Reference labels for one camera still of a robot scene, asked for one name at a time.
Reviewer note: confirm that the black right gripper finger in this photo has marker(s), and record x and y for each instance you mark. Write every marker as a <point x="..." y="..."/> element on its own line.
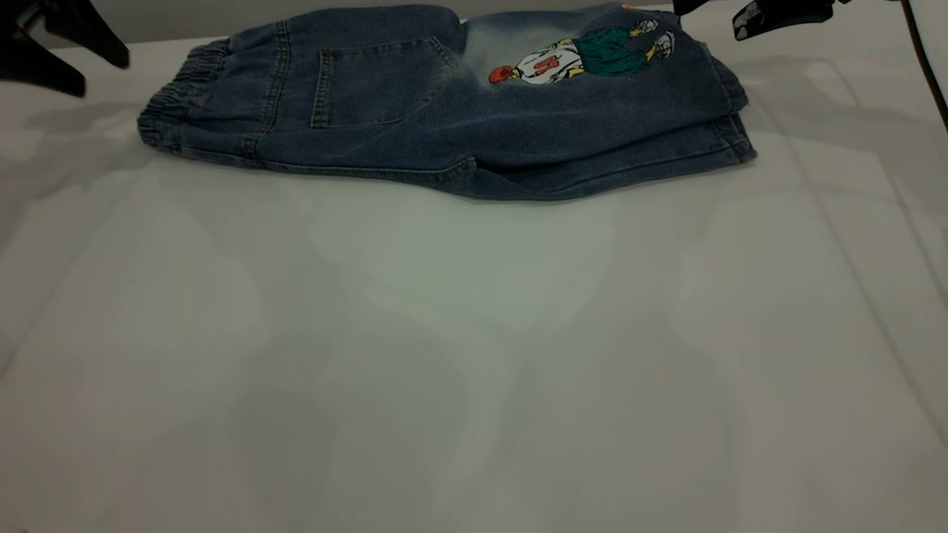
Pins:
<point x="785" y="13"/>
<point x="696" y="5"/>

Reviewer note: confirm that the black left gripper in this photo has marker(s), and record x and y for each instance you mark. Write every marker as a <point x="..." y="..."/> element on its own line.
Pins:
<point x="11" y="15"/>

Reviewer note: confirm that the blue denim shorts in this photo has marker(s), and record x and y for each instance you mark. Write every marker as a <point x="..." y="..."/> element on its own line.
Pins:
<point x="444" y="133"/>

